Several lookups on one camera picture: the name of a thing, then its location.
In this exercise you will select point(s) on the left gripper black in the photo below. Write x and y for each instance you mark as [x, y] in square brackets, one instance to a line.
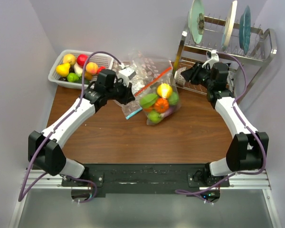
[128, 96]

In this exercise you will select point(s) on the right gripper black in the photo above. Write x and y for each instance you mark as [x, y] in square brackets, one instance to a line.
[191, 74]

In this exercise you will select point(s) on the yellow lemon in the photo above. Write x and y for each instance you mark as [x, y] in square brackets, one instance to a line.
[164, 90]

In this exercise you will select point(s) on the green toy pepper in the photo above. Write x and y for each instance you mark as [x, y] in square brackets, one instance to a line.
[148, 100]

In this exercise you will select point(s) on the purple eggplant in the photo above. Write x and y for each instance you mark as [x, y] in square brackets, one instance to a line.
[168, 112]

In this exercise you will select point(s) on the small orange tangerine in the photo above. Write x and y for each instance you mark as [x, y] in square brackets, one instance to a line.
[149, 109]

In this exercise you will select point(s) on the clear bag orange zipper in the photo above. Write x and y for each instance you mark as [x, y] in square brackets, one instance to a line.
[152, 87]

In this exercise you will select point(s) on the orange toy pumpkin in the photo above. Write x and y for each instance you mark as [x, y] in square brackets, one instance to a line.
[161, 105]

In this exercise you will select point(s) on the green apple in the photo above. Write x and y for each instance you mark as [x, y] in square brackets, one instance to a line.
[154, 117]

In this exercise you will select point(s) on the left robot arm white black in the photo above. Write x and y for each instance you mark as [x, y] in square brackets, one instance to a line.
[45, 148]

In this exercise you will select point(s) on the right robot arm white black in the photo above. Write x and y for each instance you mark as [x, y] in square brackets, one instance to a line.
[247, 151]

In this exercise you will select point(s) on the clear bag blue zipper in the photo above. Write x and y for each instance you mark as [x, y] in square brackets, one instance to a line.
[130, 109]

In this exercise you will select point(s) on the clear bag pink dots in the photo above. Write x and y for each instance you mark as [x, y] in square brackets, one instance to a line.
[148, 68]

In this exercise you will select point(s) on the red strawberry toy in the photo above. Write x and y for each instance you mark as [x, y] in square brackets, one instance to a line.
[101, 69]

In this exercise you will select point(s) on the brown kiwi potato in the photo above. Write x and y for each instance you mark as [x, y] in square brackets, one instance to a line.
[88, 76]

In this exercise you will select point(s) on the patterned bowl left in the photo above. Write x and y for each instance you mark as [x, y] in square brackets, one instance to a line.
[179, 79]

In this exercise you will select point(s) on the peach toy fruit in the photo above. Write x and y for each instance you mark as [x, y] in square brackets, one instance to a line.
[91, 68]

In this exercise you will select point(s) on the white plastic fruit basket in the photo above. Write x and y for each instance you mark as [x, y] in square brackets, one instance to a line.
[100, 59]

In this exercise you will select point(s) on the white garlic toy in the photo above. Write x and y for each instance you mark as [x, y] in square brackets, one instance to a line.
[78, 69]

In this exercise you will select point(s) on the red apple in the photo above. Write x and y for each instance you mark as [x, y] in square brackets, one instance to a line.
[81, 59]

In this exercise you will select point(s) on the dark purple fruit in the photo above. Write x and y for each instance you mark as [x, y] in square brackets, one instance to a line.
[64, 79]

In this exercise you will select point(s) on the yellow pear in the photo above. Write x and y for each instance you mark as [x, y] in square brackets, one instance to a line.
[63, 69]

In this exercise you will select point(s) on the pale yellow apple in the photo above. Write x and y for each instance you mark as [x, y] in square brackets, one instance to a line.
[69, 58]

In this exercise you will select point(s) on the cream blue rimmed plate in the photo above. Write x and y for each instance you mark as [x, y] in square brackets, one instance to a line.
[229, 25]

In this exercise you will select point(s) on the light green floral plate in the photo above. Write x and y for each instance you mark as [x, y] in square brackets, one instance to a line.
[196, 21]

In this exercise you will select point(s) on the teal plate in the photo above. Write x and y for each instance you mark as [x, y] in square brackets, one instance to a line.
[245, 30]

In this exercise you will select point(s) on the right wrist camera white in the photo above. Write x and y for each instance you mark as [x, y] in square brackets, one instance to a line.
[212, 58]

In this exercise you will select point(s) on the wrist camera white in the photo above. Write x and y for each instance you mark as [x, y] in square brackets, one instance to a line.
[212, 58]
[125, 74]

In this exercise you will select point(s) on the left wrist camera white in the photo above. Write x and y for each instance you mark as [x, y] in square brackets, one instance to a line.
[125, 74]

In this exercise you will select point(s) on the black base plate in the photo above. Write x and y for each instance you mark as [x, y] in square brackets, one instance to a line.
[99, 180]

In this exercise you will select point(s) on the aluminium rail frame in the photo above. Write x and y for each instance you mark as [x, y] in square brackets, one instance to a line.
[247, 203]

